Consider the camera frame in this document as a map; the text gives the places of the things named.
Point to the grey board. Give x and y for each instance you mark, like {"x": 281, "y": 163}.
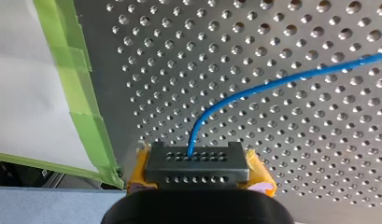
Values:
{"x": 48, "y": 205}

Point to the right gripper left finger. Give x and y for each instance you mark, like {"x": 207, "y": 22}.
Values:
{"x": 138, "y": 175}

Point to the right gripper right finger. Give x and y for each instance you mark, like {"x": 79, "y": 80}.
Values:
{"x": 259, "y": 174}

